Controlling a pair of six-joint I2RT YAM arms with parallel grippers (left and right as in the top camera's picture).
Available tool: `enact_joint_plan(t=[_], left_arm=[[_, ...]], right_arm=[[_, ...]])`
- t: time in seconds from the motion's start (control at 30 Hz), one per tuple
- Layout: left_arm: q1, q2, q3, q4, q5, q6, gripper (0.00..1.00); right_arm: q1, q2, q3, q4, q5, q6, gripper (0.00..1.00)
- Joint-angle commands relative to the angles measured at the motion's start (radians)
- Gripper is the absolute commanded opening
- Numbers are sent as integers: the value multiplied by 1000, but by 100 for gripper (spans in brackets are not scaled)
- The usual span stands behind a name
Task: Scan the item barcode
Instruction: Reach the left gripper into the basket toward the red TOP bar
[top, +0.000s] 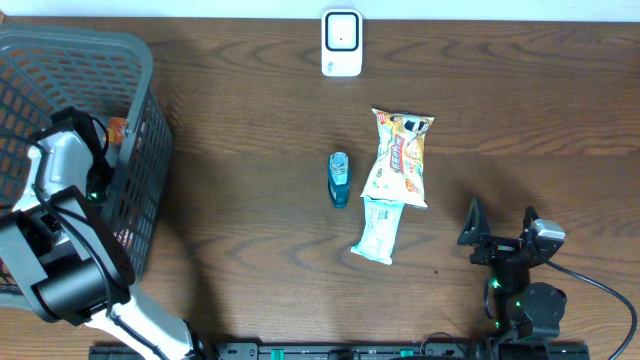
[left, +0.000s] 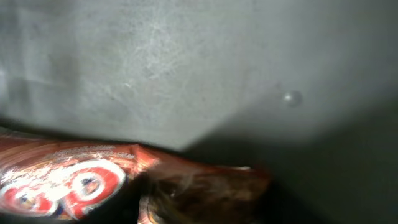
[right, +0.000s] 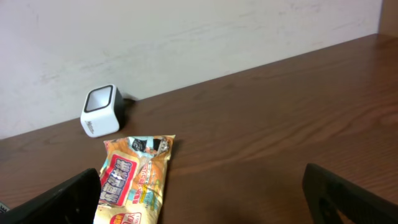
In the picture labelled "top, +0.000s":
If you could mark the yellow snack bag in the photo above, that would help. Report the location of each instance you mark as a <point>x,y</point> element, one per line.
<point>397,172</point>

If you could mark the white barcode scanner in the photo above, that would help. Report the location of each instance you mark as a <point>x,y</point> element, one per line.
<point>341,43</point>

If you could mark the small orange snack packet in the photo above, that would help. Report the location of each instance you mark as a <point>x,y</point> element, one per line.
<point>116,130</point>

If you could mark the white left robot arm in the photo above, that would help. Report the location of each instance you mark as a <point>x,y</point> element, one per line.
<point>68,265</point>

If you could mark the blue liquid bottle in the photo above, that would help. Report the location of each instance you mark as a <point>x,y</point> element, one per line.
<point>339,178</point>

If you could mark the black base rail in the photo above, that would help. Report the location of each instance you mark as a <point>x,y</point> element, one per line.
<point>431,350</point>

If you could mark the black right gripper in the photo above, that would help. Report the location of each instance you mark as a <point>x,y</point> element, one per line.
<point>497,247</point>

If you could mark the teal white wipes pack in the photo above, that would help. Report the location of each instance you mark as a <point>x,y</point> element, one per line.
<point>382,219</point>

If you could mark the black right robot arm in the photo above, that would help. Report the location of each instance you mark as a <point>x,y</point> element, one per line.
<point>527,314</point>

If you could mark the dark grey plastic basket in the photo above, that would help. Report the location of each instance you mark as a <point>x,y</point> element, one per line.
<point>106,74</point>

